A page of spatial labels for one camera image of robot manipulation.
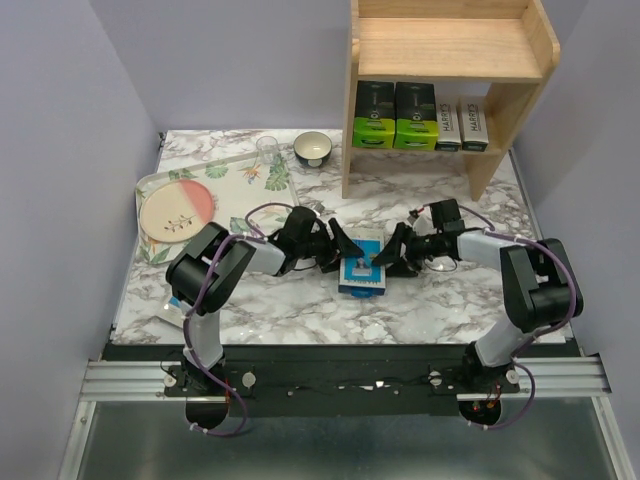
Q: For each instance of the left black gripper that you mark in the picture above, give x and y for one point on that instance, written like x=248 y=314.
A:
x=340 y=245

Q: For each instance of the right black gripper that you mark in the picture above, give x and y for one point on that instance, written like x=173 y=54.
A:
x=391 y=252

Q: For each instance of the blue razor package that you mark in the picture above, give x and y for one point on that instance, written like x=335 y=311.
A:
x=171 y=313
x=358 y=276

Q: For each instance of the white Harry's box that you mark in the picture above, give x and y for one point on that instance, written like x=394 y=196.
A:
x=449 y=137
x=473 y=124

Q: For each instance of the black green Gillette box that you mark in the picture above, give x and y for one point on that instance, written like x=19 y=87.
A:
x=375 y=117
x=416 y=118

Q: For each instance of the wooden two-tier shelf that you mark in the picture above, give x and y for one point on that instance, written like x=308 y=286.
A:
x=509 y=45

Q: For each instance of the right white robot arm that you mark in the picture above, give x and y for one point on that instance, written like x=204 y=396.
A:
x=540 y=292

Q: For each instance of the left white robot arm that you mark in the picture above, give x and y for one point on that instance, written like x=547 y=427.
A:
x=205 y=273

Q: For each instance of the leaf-patterned tray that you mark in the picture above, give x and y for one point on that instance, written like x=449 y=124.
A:
x=250 y=197

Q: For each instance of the dark ceramic bowl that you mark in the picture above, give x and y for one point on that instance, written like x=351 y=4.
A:
x=312 y=149

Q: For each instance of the clear plastic cup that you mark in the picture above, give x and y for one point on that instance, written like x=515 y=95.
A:
x=268 y=149

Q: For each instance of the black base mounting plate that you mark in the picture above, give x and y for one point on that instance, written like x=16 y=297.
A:
x=267 y=381

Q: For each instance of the pink and cream plate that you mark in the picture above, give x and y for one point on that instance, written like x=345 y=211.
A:
x=176 y=211

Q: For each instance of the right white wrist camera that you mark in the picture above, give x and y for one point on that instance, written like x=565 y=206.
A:
x=419 y=221

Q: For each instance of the aluminium rail frame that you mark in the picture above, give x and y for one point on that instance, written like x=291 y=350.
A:
x=143 y=381

